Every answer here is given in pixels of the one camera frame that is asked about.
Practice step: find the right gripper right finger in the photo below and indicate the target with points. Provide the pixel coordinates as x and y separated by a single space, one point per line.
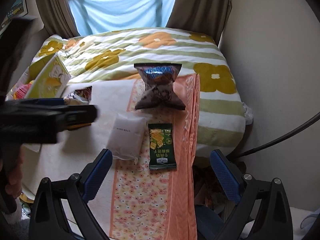
273 220

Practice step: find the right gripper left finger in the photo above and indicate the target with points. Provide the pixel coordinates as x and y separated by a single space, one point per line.
48 219

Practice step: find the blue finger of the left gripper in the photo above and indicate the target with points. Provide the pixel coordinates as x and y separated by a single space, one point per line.
49 102

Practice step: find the green yellow cardboard box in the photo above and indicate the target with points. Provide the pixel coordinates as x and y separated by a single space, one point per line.
46 78

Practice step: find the brown orange snack bag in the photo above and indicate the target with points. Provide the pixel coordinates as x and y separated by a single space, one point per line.
79 97

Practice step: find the white snack pouch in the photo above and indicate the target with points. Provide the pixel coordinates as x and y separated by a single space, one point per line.
126 137

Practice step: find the green cracker snack packet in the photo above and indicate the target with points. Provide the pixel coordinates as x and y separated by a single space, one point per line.
161 147

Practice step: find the dark blue chip bag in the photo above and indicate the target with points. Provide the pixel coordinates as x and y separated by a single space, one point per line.
159 79

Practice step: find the person's left hand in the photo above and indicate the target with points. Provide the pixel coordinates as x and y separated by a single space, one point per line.
14 185

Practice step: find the pink floral table cloth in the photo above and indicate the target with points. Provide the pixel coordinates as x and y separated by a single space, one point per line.
133 202

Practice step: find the floral striped quilt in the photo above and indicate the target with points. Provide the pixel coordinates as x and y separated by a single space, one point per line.
112 55

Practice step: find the left brown curtain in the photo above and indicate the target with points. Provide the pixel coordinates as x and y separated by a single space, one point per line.
57 18

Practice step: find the brown curtain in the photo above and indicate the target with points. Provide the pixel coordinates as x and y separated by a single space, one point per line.
200 16
57 18

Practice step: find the framed houses picture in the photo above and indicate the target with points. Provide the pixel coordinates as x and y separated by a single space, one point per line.
19 8

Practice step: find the light blue window cloth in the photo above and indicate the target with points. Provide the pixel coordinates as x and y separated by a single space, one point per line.
98 16

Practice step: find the right brown curtain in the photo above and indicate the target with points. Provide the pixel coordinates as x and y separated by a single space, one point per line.
200 16

